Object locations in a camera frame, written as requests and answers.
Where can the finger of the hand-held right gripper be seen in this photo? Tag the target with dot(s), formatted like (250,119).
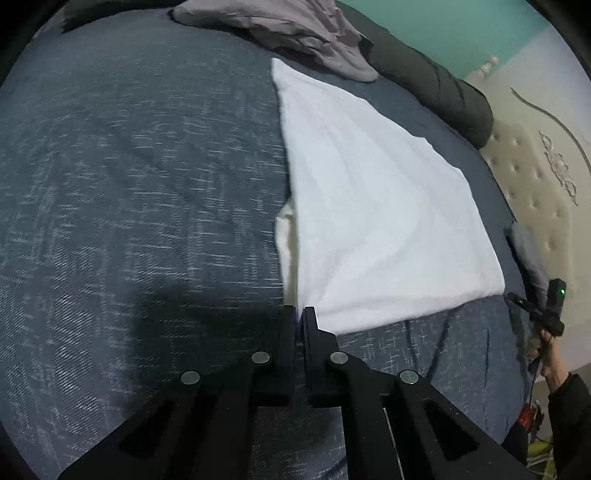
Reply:
(521,303)

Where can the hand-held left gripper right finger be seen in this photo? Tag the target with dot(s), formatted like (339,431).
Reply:
(314,350)

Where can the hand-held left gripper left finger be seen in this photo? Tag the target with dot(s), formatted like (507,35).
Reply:
(284,350)

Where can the white long-sleeve shirt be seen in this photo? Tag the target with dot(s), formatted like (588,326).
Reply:
(378,207)

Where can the person's right forearm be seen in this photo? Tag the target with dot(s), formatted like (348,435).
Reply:
(572,415)

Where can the person's right hand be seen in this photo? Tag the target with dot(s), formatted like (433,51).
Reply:
(554,364)

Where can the grey folded garment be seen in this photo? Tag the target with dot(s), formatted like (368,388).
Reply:
(526,249)

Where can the orange floor clutter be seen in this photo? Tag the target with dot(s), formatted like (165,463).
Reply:
(531,417)

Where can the cream tufted headboard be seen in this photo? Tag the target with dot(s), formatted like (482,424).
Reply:
(531,184)

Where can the person's leg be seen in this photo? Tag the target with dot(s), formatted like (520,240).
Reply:
(515,441)

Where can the yellow-green floor item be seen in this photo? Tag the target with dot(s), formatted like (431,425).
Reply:
(540,448)

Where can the dark grey rolled duvet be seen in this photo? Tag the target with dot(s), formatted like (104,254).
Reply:
(438,87)

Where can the lilac grey garment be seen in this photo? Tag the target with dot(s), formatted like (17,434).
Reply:
(300,27)

